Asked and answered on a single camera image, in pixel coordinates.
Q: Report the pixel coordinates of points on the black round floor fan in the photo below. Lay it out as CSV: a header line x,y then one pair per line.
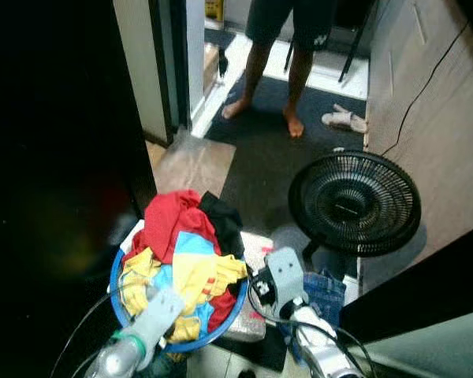
x,y
355,203

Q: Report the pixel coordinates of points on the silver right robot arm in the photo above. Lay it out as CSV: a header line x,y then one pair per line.
x,y
325,354

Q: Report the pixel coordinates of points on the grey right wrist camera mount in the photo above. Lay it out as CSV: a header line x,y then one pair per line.
x,y
285,272

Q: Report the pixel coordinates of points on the black garment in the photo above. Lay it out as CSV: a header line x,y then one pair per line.
x,y
225,224

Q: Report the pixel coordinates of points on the black stand legs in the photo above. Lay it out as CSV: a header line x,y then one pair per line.
x,y
351,47

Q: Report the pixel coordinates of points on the white door with dark frame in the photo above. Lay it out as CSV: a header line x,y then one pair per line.
x,y
146,71

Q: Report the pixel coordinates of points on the yellow and light blue garment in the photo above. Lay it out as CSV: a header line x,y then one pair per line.
x,y
197,272

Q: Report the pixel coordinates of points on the yellow object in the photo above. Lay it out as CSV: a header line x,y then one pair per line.
x,y
214,8

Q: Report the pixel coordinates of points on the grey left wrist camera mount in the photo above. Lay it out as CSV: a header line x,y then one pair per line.
x,y
164,311

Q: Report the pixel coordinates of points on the red garment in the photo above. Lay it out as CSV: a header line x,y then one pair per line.
x,y
173,220

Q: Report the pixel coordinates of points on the person in dark shorts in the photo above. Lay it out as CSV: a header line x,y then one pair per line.
x,y
299,63

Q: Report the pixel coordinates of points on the blue denim jeans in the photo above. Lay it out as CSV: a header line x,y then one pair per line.
x,y
325,295

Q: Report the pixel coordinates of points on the beige slippers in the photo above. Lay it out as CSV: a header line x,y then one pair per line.
x,y
345,120

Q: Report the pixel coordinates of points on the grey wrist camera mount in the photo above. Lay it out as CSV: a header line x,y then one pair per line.
x,y
285,272
164,311

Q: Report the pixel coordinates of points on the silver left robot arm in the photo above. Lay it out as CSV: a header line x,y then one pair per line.
x,y
122,356

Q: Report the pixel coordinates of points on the blue plastic laundry basket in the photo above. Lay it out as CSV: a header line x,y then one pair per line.
x,y
221,329

